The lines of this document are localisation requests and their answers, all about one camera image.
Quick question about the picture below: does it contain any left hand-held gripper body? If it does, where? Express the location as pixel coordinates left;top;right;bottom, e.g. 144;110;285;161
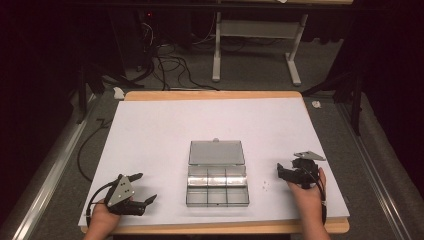
103;173;148;217

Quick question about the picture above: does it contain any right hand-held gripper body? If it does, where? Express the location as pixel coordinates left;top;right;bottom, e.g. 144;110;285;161
291;150;327;190

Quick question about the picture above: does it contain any clear plastic compartment box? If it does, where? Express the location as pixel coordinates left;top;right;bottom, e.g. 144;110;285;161
185;137;251;208

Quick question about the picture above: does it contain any person's right hand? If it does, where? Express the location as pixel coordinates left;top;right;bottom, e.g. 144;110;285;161
287;166;328;220

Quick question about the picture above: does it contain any person's left hand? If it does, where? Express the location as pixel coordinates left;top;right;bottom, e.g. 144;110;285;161
89;198;122;233

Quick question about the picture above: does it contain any white paper sheet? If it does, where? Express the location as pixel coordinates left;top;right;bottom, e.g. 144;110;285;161
78;97;351;228

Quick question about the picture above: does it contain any white crumpled scrap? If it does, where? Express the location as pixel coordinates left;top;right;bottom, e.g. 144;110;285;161
112;86;126;101

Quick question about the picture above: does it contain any black metal stand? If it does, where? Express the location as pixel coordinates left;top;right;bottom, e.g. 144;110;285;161
75;62;145;125
301;70;365;137

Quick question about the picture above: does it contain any wooden table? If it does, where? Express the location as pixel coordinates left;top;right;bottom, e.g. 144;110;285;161
80;90;351;235

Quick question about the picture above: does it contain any black computer tower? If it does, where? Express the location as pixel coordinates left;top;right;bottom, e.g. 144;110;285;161
109;8;158;73

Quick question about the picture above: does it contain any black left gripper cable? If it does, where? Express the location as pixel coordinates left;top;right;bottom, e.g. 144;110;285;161
85;181;118;228

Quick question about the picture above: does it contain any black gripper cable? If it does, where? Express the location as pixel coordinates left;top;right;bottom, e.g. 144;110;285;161
85;181;118;228
304;168;329;226

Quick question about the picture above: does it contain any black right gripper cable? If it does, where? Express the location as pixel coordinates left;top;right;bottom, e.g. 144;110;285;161
304;168;329;226

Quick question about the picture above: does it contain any thin black floor cable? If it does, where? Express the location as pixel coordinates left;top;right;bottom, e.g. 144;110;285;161
76;117;114;183

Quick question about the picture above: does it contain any aluminium rail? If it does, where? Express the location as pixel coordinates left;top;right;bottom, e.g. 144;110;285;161
11;96;98;240
335;102;413;240

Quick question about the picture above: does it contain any tangle of black floor cables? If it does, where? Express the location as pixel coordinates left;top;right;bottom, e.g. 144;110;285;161
133;39;221;92

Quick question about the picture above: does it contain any white desk frame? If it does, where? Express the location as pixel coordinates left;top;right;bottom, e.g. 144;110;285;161
212;0;354;87

